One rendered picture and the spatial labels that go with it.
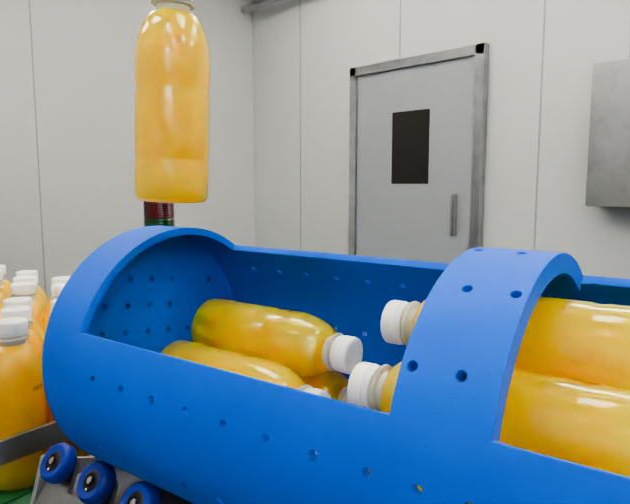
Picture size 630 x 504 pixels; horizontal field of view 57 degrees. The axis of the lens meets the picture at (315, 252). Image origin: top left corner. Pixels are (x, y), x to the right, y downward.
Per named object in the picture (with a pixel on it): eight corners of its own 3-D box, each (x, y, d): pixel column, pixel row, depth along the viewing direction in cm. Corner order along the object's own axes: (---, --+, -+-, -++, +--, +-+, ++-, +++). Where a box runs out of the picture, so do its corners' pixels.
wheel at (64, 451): (72, 446, 66) (85, 451, 68) (51, 436, 69) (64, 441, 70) (50, 486, 65) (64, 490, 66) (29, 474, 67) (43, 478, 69)
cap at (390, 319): (423, 341, 53) (405, 338, 54) (424, 299, 52) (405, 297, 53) (403, 351, 50) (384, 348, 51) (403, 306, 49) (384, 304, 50)
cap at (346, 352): (344, 366, 64) (358, 369, 63) (324, 373, 60) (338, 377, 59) (346, 331, 63) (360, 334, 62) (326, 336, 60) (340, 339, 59)
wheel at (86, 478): (112, 465, 62) (125, 470, 63) (87, 453, 65) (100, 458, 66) (90, 508, 60) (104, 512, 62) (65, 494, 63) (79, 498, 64)
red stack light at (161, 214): (156, 219, 119) (156, 200, 119) (137, 218, 123) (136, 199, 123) (180, 217, 125) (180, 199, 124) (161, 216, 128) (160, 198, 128)
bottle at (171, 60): (218, 196, 62) (221, 12, 59) (188, 199, 55) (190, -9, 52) (157, 192, 63) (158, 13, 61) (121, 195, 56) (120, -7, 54)
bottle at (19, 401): (-24, 484, 74) (-35, 341, 72) (18, 459, 81) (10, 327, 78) (22, 492, 72) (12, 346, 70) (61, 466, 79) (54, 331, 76)
